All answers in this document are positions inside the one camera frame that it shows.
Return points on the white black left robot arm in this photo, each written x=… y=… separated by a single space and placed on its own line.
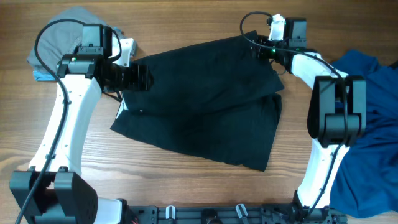
x=52 y=189

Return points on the dark blue shirt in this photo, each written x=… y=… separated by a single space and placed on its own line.
x=366 y=181

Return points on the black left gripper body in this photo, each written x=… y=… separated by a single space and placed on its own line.
x=129 y=78

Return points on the black shorts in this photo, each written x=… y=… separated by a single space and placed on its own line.
x=212 y=100

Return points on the folded light blue garment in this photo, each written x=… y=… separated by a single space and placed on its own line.
x=42 y=76

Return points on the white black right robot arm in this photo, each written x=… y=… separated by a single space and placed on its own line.
x=336 y=115

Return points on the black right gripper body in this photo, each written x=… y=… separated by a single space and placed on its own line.
x=268 y=50

